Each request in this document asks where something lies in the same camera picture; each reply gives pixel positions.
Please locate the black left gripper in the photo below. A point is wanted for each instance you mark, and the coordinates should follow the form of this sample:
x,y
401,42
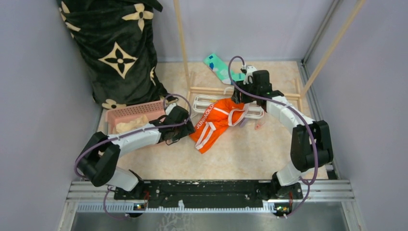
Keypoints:
x,y
188,128

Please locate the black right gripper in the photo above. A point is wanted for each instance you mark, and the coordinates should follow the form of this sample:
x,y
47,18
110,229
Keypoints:
x,y
236,97

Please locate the white multi-clip hanger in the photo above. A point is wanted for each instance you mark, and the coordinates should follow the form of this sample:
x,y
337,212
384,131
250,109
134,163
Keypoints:
x,y
204,97

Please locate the orange underwear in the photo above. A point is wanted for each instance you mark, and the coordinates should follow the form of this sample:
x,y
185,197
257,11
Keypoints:
x,y
217,118

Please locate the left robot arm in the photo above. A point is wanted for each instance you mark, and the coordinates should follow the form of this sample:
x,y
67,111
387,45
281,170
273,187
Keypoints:
x,y
98,160

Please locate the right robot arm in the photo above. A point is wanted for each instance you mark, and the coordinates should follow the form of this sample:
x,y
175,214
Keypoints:
x,y
311,145

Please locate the pink plastic basket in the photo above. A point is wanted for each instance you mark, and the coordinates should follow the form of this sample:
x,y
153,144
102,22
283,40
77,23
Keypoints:
x,y
151,110

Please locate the beige cloth in basket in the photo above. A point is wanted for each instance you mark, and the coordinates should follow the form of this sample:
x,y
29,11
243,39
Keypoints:
x,y
131,125

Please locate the green blue patterned sock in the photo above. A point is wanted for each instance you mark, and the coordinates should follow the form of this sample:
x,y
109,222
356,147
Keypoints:
x,y
220,69

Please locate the black floral blanket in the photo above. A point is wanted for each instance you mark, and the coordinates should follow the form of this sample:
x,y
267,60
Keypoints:
x,y
115,39

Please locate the wooden drying rack frame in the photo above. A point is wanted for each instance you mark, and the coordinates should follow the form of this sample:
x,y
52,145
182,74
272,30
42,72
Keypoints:
x,y
303,83

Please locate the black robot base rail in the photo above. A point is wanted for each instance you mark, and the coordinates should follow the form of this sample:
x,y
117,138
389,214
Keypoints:
x,y
209,193

